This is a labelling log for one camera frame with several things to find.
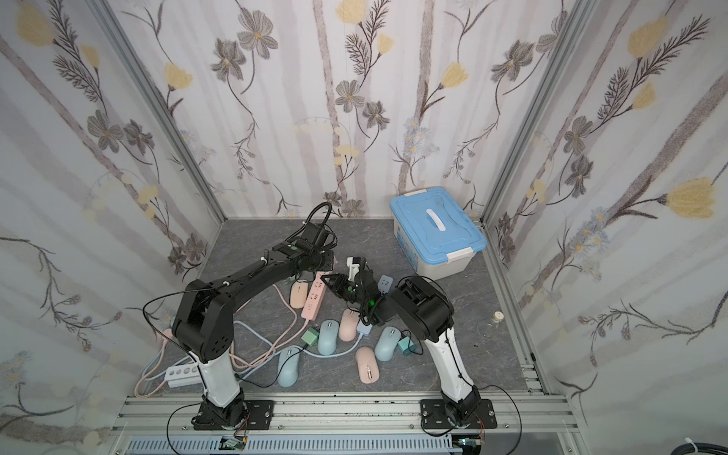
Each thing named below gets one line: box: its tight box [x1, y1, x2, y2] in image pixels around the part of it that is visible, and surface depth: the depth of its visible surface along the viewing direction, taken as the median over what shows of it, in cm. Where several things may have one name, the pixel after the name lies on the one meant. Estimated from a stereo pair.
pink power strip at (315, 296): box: [300, 271, 328, 321], surface depth 92 cm
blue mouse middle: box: [317, 319, 340, 356], surface depth 88 cm
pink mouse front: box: [355, 345, 381, 384], surface depth 82 cm
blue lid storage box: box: [389, 186, 488, 281], surface depth 97 cm
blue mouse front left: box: [276, 345, 301, 388], surface depth 82 cm
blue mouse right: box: [374, 326, 401, 363], surface depth 87 cm
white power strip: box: [164, 364, 203, 389], surface depth 79 cm
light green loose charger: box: [301, 327, 320, 346], surface depth 88 cm
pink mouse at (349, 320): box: [338, 308, 361, 343], surface depth 90 cm
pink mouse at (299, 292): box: [290, 279, 310, 309], surface depth 97 cm
